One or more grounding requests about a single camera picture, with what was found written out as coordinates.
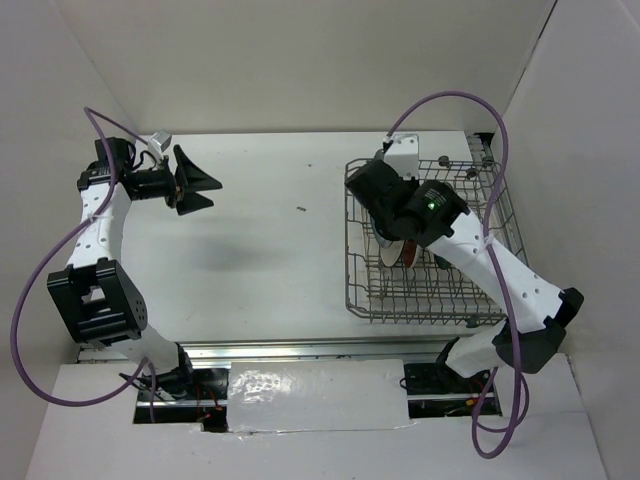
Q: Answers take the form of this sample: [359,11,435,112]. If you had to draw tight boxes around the red plate blue flower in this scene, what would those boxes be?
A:
[401,240,421,268]

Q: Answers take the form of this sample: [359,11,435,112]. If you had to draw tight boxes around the grey wire dish rack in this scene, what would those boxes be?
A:
[344,157,528,328]

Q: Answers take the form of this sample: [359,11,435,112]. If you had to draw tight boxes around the purple cable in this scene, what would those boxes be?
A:
[10,106,161,421]
[387,90,531,459]

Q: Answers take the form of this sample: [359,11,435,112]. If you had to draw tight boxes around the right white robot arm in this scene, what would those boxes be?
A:
[345,160,584,392]

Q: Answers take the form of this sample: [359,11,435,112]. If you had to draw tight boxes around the cream plate tree pattern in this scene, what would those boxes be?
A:
[380,241,405,267]

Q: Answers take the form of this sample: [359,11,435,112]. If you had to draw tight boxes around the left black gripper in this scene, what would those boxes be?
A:
[132,145,221,216]

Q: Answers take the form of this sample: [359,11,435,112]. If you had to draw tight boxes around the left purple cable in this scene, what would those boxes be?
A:
[10,106,161,421]

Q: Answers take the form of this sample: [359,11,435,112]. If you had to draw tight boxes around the teal plate white flowers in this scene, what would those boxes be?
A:
[370,218,402,249]

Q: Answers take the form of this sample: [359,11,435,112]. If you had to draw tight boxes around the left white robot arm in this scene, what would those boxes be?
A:
[47,131,223,399]

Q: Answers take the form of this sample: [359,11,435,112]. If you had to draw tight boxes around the dark teal plate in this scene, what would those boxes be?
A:
[434,255,451,270]

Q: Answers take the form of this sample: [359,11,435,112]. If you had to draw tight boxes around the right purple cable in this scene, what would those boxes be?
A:
[387,90,531,459]

